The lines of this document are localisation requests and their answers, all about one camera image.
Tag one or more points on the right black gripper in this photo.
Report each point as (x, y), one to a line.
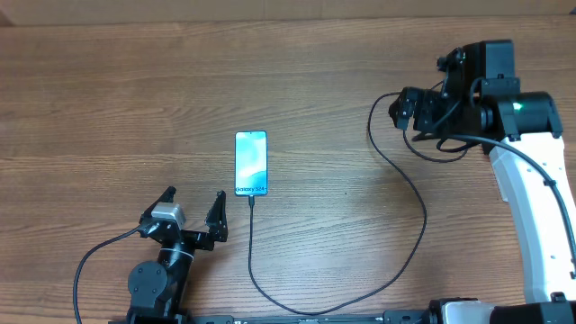
(420, 103)

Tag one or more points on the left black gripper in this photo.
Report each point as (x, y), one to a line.
(215, 225)

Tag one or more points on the Samsung Galaxy smartphone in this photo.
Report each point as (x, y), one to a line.
(251, 164)

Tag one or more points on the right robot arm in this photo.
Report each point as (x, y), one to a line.
(481, 104)

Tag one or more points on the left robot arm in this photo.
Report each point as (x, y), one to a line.
(157, 288)

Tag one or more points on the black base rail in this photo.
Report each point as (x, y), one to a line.
(306, 319)

